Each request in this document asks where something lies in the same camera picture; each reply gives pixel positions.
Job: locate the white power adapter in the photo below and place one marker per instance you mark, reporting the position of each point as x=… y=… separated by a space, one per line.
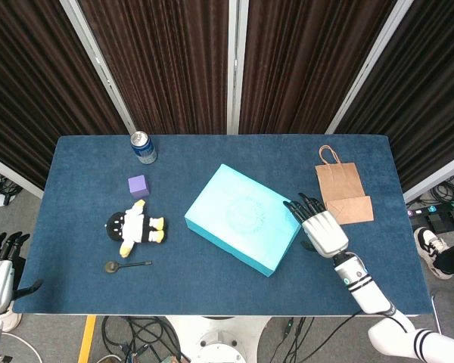
x=2 y=199

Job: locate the light blue shoe box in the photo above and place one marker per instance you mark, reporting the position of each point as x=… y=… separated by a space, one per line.
x=242 y=219

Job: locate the blue table cloth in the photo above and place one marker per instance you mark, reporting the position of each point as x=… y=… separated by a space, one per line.
x=193 y=295

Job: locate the dark brown curtain panel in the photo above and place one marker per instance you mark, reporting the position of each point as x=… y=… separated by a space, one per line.
x=302 y=64
x=166 y=68
x=431 y=83
x=30 y=75

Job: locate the brown paper bag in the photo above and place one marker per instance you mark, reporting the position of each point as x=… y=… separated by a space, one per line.
x=340 y=181

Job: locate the yellow floor tape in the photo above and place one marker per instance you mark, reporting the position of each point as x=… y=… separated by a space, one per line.
x=87 y=338

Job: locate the grey metal frame rail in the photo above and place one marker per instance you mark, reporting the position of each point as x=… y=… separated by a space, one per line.
x=435 y=177
x=13 y=175

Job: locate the white black sneaker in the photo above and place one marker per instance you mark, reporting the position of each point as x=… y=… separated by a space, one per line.
x=427 y=242

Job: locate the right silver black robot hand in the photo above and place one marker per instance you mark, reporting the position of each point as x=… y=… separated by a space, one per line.
x=325 y=230

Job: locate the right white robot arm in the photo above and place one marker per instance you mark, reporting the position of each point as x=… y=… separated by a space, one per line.
x=367 y=291

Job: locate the black spoon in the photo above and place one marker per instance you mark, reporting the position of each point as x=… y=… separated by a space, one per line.
x=111 y=267

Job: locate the purple cube block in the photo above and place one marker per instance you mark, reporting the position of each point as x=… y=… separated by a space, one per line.
x=138 y=186

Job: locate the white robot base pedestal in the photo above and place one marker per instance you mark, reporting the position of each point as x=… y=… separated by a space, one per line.
x=219 y=340

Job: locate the black white penguin plush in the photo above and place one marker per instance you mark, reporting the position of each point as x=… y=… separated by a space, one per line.
x=134 y=227

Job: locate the grey metal frame post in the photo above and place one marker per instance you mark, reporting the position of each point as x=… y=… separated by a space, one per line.
x=367 y=66
x=100 y=68
x=236 y=56

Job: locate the black inline cable adapter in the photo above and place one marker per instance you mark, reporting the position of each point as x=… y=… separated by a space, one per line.
x=288 y=327

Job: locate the blue soda can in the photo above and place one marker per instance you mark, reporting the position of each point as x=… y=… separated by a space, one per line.
x=143 y=149

